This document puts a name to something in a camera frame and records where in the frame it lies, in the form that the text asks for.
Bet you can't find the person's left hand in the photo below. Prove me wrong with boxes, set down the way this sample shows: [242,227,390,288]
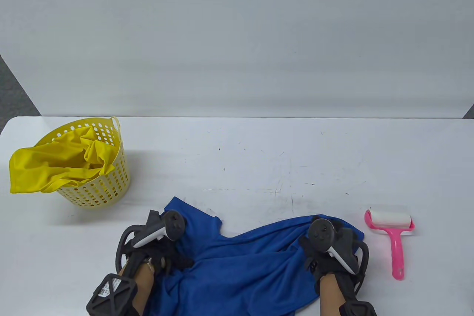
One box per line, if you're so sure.
[124,236,195,276]

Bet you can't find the person's right hand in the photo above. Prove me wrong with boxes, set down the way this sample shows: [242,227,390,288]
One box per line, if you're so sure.
[299,219,365,292]

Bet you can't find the blue t-shirt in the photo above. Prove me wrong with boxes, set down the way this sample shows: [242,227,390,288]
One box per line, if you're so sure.
[147,197,364,316]

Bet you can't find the pink lint roller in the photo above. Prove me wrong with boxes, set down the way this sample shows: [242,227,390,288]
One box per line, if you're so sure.
[365,209,415,280]

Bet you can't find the yellow t-shirt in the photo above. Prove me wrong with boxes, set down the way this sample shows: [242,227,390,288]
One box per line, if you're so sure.
[9,126,117,194]

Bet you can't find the person's right forearm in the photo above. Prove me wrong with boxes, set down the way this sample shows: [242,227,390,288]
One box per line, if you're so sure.
[319,273,354,316]

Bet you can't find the person's left forearm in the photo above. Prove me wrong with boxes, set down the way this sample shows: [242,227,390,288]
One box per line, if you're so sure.
[118,259,157,316]

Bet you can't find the grey left hand controller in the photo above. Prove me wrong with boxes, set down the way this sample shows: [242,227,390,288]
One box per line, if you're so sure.
[116,210,186,274]

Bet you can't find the yellow perforated plastic basket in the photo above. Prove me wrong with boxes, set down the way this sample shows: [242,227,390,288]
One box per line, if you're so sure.
[33,116,131,210]

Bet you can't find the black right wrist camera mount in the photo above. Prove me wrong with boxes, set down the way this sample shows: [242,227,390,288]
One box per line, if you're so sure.
[339,301,378,316]

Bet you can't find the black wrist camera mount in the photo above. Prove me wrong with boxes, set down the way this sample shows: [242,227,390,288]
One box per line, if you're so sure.
[339,301,378,316]
[86,273,139,316]

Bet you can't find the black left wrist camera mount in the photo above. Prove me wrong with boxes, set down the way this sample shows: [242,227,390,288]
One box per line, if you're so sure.
[86,273,139,316]

